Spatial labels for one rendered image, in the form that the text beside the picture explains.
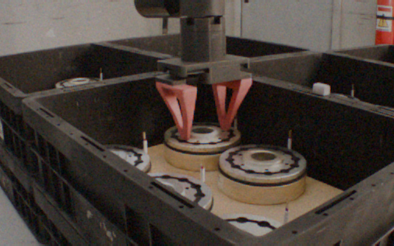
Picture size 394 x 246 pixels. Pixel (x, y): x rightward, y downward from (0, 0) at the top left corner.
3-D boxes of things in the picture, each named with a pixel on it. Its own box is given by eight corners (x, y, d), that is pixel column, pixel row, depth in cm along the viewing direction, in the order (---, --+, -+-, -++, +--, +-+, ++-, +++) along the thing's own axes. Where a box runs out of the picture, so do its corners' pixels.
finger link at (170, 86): (156, 135, 59) (153, 65, 56) (202, 126, 62) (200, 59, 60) (184, 149, 53) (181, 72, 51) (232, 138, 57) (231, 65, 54)
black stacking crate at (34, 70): (205, 138, 72) (205, 69, 69) (30, 186, 55) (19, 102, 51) (96, 93, 102) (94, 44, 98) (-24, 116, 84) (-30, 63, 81)
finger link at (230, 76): (180, 131, 61) (177, 62, 58) (223, 121, 64) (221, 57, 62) (209, 143, 55) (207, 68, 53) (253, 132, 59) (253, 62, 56)
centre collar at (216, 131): (228, 136, 59) (228, 131, 58) (197, 143, 56) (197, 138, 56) (207, 126, 62) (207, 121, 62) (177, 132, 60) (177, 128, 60)
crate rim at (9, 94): (207, 81, 69) (207, 65, 68) (19, 117, 51) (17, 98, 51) (95, 51, 99) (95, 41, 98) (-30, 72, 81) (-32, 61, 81)
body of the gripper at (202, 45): (156, 75, 57) (153, 17, 54) (220, 66, 62) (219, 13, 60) (183, 82, 51) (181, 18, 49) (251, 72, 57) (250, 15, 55)
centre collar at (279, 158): (292, 159, 51) (293, 155, 50) (267, 173, 47) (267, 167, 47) (259, 149, 54) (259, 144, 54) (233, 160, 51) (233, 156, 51)
